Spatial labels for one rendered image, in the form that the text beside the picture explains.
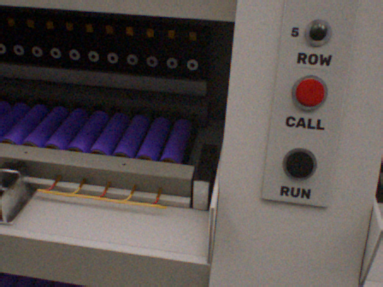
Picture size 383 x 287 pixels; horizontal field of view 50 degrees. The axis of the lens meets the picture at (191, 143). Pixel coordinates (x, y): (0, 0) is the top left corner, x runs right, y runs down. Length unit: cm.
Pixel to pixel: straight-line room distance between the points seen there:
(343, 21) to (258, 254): 15
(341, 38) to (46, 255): 24
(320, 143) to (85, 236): 17
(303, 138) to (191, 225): 11
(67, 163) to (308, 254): 19
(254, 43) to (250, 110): 4
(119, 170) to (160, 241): 6
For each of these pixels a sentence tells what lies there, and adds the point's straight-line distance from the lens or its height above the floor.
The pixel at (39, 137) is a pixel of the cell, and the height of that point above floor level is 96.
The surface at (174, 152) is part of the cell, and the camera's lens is 35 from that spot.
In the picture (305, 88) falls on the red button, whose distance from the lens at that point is 25.
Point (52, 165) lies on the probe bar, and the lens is 34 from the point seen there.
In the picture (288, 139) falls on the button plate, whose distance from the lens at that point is 25.
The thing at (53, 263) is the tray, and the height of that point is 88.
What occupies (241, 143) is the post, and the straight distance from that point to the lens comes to 26.
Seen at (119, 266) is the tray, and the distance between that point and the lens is 31.
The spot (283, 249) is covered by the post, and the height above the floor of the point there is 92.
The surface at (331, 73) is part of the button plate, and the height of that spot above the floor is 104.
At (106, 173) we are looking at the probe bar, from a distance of 33.
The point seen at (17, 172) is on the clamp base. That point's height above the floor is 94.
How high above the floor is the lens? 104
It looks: 12 degrees down
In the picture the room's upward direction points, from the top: 5 degrees clockwise
